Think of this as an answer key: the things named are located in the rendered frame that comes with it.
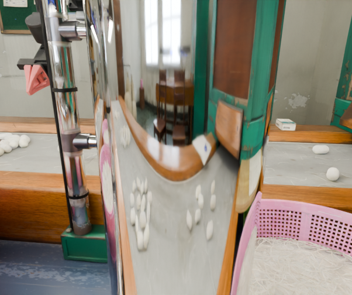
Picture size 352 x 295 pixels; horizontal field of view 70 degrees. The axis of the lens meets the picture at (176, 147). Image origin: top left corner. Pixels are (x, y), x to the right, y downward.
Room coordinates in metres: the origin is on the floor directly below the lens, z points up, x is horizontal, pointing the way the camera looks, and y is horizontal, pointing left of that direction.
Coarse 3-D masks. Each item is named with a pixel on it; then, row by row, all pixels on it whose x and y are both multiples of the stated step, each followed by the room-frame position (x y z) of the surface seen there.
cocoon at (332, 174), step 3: (330, 168) 0.41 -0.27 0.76; (333, 168) 0.41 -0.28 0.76; (327, 171) 0.40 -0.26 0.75; (330, 171) 0.39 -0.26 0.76; (333, 171) 0.39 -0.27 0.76; (336, 171) 0.39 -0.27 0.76; (327, 174) 0.39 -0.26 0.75; (330, 174) 0.39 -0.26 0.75; (333, 174) 0.39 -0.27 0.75; (336, 174) 0.39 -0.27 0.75; (327, 177) 0.39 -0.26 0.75; (330, 177) 0.39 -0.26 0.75; (333, 177) 0.39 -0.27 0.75; (336, 177) 0.39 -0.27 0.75; (333, 180) 0.39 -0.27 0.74
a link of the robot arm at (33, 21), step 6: (36, 12) 0.78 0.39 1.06; (30, 18) 0.76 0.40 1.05; (36, 18) 0.76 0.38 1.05; (30, 24) 0.74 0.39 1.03; (36, 24) 0.74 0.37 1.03; (30, 30) 0.75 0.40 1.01; (36, 30) 0.74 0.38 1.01; (36, 36) 0.75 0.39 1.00; (42, 36) 0.76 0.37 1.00; (42, 42) 0.77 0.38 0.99
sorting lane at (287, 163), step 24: (48, 144) 0.59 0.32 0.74; (288, 144) 0.61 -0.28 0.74; (312, 144) 0.61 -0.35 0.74; (336, 144) 0.60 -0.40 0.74; (0, 168) 0.44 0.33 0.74; (24, 168) 0.44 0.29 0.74; (48, 168) 0.44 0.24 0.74; (96, 168) 0.44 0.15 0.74; (288, 168) 0.45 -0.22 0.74; (312, 168) 0.45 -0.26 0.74; (336, 168) 0.45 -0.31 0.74
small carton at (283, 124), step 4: (276, 120) 0.71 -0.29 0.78; (280, 120) 0.69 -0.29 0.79; (284, 120) 0.69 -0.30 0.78; (288, 120) 0.69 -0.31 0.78; (276, 124) 0.70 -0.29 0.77; (280, 124) 0.67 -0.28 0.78; (284, 124) 0.65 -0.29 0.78; (288, 124) 0.65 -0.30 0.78; (292, 124) 0.65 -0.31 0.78; (280, 128) 0.66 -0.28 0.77; (284, 128) 0.65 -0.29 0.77; (288, 128) 0.65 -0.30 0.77; (292, 128) 0.65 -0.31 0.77
